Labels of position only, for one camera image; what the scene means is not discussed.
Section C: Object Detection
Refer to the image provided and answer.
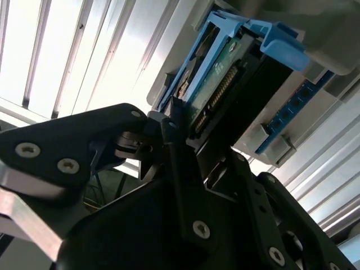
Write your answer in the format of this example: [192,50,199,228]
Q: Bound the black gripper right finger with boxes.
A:
[230,150,360,270]

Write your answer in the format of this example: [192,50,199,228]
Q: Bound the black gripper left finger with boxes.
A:
[0,96,212,262]

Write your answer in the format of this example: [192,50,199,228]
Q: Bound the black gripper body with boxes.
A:
[56,179,265,270]

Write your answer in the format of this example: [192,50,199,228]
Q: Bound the hard disk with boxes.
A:
[157,10,310,147]

